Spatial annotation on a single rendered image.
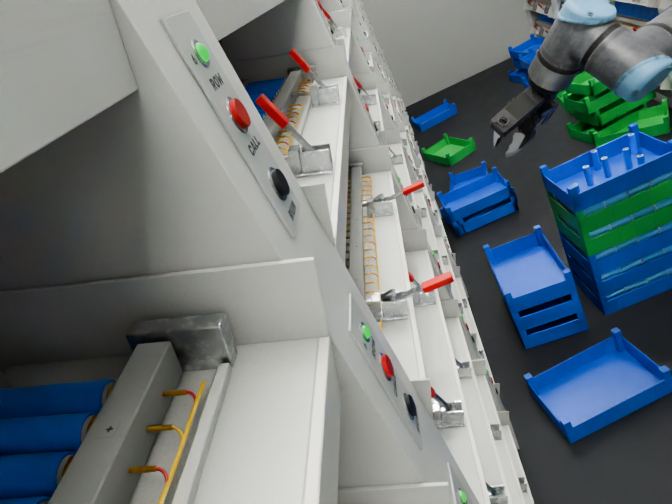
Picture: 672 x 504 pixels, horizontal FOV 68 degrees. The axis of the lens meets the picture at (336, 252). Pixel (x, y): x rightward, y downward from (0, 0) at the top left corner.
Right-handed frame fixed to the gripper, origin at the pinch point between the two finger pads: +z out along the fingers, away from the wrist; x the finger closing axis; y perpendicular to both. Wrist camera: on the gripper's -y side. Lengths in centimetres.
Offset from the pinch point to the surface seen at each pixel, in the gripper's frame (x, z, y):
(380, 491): -39, -47, -83
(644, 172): -22.6, 9.0, 40.4
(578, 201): -17.4, 17.6, 24.9
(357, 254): -16, -28, -63
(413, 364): -33, -36, -70
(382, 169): 2.7, -11.8, -38.5
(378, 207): -8, -21, -51
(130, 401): -30, -60, -93
